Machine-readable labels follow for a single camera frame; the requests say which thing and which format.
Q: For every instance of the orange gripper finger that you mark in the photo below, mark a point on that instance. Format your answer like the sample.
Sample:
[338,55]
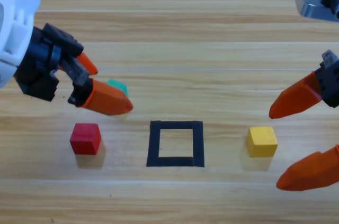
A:
[310,172]

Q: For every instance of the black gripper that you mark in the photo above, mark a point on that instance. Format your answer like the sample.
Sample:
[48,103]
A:
[331,83]
[39,70]

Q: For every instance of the green cube block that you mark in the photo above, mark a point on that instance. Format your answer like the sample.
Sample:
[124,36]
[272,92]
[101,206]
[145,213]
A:
[117,85]

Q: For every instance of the yellow cube block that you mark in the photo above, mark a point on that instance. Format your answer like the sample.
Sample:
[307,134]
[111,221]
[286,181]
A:
[260,142]

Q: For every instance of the red cube block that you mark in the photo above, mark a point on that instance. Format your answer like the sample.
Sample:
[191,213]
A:
[84,139]

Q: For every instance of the black tape square outline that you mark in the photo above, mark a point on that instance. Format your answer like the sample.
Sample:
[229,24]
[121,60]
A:
[155,144]

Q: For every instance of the white wrist mount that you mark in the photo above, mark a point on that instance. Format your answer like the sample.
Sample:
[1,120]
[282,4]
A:
[18,9]

